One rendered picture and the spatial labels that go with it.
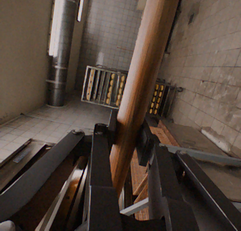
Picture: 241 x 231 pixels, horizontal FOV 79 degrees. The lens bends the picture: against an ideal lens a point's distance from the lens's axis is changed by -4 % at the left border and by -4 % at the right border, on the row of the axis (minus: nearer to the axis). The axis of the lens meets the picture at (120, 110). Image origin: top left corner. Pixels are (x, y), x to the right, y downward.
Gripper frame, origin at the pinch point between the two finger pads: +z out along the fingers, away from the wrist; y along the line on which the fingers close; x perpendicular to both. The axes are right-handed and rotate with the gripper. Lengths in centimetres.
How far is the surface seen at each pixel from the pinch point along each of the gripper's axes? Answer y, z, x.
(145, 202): 20, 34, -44
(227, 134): 117, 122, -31
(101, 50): -77, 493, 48
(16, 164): -80, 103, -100
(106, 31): -72, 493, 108
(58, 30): -131, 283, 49
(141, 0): 11, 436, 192
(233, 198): 71, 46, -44
